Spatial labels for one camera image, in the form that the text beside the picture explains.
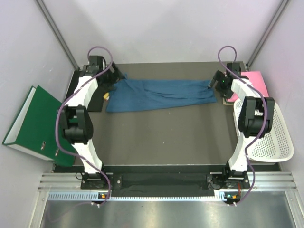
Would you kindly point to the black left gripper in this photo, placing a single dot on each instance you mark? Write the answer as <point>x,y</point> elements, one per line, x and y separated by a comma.
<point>115,77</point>

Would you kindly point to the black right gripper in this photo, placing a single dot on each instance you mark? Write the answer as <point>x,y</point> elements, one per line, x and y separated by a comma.
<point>219,77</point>

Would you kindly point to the blue t shirt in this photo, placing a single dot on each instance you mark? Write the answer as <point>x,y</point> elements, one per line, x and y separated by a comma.
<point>134,95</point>

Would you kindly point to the white perforated plastic basket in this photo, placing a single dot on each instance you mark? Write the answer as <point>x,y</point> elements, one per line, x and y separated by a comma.
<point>275,146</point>

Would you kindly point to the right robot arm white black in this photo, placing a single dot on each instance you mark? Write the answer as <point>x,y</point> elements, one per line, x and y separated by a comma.
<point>254,121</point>

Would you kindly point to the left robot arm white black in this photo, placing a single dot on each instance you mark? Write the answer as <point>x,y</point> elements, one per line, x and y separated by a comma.
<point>95,83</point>

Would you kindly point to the pink folded t shirt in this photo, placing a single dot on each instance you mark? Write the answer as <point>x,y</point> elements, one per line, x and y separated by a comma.
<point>253,78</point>

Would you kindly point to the left aluminium corner post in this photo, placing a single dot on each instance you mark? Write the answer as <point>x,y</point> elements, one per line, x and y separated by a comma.
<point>56,32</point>

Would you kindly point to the aluminium corner post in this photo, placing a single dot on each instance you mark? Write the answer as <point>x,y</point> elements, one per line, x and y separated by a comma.
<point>283,4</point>
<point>56,32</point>

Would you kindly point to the green ring binder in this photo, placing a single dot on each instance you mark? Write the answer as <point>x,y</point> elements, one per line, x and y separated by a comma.
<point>33,129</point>

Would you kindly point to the right aluminium corner post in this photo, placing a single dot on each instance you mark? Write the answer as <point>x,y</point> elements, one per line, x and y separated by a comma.
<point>283,4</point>

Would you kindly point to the grey slotted cable duct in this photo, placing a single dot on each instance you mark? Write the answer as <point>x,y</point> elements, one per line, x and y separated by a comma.
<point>97,196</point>

